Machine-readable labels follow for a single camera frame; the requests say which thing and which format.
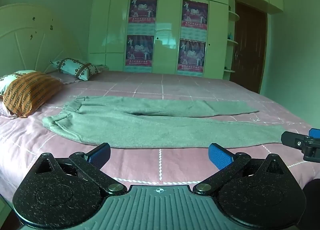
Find dark cloth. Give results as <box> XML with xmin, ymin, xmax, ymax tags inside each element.
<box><xmin>302</xmin><ymin>179</ymin><xmax>320</xmax><ymax>230</ymax></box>

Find orange striped pillow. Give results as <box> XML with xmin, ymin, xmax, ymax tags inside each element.
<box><xmin>2</xmin><ymin>71</ymin><xmax>63</xmax><ymax>118</ymax></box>

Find bed with pink checked sheet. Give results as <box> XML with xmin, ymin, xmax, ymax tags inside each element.
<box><xmin>0</xmin><ymin>70</ymin><xmax>320</xmax><ymax>205</ymax></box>

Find brown wooden door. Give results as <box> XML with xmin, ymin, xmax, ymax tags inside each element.
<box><xmin>229</xmin><ymin>0</ymin><xmax>268</xmax><ymax>93</ymax></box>

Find white patterned pillow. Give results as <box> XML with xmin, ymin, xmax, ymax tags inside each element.
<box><xmin>49</xmin><ymin>57</ymin><xmax>103</xmax><ymax>81</ymax></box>
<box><xmin>0</xmin><ymin>70</ymin><xmax>37</xmax><ymax>98</ymax></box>

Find pink pillow towel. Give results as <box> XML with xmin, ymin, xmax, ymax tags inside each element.
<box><xmin>51</xmin><ymin>72</ymin><xmax>81</xmax><ymax>85</ymax></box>

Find grey sweat pants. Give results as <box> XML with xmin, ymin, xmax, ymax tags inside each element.
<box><xmin>42</xmin><ymin>96</ymin><xmax>287</xmax><ymax>149</ymax></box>

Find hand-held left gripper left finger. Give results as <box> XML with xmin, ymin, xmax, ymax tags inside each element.
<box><xmin>34</xmin><ymin>142</ymin><xmax>128</xmax><ymax>197</ymax></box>

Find cream bed headboard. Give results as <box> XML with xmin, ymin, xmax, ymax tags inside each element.
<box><xmin>0</xmin><ymin>4</ymin><xmax>84</xmax><ymax>77</ymax></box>

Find cream corner shelf unit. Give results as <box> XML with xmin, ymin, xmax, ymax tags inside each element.
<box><xmin>223</xmin><ymin>4</ymin><xmax>240</xmax><ymax>73</ymax></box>

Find wall poster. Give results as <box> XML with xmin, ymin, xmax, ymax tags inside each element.
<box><xmin>128</xmin><ymin>0</ymin><xmax>158</xmax><ymax>24</ymax></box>
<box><xmin>177</xmin><ymin>39</ymin><xmax>206</xmax><ymax>74</ymax></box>
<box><xmin>181</xmin><ymin>0</ymin><xmax>209</xmax><ymax>31</ymax></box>
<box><xmin>125</xmin><ymin>35</ymin><xmax>154</xmax><ymax>67</ymax></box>

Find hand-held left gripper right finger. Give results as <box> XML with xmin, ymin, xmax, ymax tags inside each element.
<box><xmin>192</xmin><ymin>142</ymin><xmax>288</xmax><ymax>197</ymax></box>

